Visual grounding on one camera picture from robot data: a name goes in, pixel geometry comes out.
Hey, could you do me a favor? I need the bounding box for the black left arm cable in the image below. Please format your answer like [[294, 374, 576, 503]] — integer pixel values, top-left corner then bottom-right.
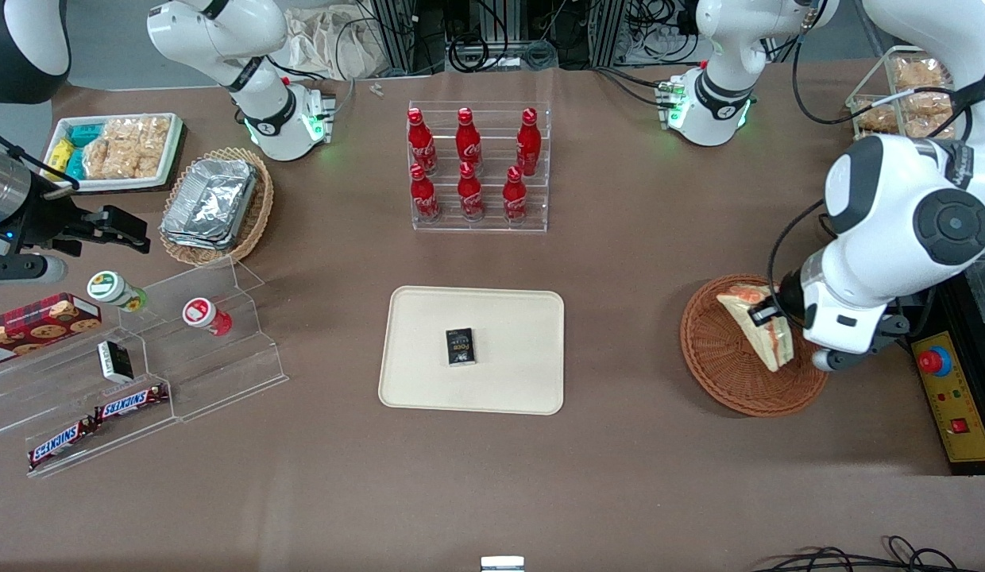
[[767, 0, 982, 319]]

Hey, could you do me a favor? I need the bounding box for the triangular sandwich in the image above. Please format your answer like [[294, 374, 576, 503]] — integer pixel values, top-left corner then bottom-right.
[[716, 284, 795, 373]]

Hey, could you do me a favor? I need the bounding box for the black appliance with metal pan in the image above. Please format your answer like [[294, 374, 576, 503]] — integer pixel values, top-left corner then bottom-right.
[[898, 238, 985, 338]]

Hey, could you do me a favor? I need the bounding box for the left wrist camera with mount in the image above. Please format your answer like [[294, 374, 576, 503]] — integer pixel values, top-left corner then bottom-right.
[[813, 316, 913, 373]]

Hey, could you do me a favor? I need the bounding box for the small black card box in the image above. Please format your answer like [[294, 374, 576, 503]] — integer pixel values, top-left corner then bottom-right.
[[446, 327, 477, 367]]

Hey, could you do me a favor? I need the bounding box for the black and white small box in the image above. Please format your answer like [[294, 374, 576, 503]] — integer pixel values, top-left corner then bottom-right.
[[97, 340, 134, 384]]

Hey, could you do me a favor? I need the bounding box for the aluminium foil container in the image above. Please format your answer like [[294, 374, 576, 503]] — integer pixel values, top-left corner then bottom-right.
[[164, 159, 259, 241], [160, 224, 241, 252]]

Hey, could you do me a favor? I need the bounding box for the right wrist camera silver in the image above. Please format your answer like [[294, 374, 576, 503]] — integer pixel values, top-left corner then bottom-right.
[[0, 253, 68, 287]]

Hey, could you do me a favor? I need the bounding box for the snickers chocolate bar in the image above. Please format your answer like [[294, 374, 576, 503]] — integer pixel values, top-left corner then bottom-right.
[[28, 417, 100, 470], [94, 385, 169, 423]]

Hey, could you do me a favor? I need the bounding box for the red cola bottle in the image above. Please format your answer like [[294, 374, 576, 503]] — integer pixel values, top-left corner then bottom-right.
[[516, 108, 543, 177], [503, 166, 529, 225], [458, 162, 485, 222], [410, 164, 442, 223], [456, 108, 483, 172], [408, 108, 438, 176]]

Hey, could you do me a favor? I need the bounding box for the clear rice cracker bag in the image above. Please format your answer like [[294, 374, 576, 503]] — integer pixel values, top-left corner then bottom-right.
[[83, 135, 136, 180], [105, 117, 172, 179]]

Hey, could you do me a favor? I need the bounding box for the white wire rack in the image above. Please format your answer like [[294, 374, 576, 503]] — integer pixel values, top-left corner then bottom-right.
[[846, 46, 960, 142]]

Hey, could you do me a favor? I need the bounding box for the green lid drink bottle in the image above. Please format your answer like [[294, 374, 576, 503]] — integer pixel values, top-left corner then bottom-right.
[[87, 271, 149, 312]]

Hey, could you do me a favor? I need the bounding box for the red lid drink bottle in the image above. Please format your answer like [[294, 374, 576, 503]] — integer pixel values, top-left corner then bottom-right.
[[182, 297, 234, 337]]

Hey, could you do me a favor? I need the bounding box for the black floor cable bundle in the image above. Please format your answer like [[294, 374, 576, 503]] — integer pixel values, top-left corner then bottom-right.
[[751, 536, 985, 572]]

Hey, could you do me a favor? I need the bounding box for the red cookie box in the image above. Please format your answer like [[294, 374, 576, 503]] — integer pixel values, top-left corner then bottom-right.
[[0, 293, 102, 368]]

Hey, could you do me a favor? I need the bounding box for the black base cable bundle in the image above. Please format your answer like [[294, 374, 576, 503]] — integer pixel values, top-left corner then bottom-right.
[[594, 68, 668, 108]]

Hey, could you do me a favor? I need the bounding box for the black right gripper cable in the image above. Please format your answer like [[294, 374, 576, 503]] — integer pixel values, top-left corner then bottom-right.
[[0, 126, 82, 191]]

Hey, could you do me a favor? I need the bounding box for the clear fried snack bag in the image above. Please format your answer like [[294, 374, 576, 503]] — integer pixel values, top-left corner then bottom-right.
[[902, 89, 958, 117], [894, 57, 950, 90], [854, 102, 898, 133]]

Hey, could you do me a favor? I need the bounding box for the clear acrylic bottle rack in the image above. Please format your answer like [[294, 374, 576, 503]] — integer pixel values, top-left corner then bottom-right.
[[408, 101, 553, 233]]

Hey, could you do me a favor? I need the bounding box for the aluminium frame rack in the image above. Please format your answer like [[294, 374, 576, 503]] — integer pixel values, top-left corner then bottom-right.
[[365, 0, 700, 72]]

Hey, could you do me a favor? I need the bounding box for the clear acrylic stepped stand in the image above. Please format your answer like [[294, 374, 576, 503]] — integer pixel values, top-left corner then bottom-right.
[[0, 256, 289, 479]]

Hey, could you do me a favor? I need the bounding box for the light oval wicker basket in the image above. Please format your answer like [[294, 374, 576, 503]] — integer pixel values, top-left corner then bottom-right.
[[159, 147, 275, 267]]

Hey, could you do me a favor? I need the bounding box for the beige plastic tray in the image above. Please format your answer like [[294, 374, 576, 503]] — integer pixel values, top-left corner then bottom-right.
[[379, 286, 566, 415]]

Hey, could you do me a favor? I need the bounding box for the beige cloth bag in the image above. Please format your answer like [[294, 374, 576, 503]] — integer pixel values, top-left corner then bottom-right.
[[282, 4, 390, 80]]

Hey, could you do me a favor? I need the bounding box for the yellow control box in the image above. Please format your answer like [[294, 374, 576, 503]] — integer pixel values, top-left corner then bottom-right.
[[910, 330, 985, 476]]

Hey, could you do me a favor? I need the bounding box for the black coiled cable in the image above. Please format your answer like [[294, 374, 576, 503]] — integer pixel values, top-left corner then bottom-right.
[[449, 36, 490, 72]]

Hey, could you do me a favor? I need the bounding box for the brown wicker basket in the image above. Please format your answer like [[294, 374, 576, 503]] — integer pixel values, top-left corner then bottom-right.
[[680, 275, 830, 418]]

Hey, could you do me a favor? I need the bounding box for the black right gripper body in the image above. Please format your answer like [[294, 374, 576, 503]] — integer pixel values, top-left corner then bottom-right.
[[16, 179, 104, 257]]

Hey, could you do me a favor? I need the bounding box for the white rectangular snack tray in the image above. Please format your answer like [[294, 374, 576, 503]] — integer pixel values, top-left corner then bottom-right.
[[44, 113, 183, 193]]

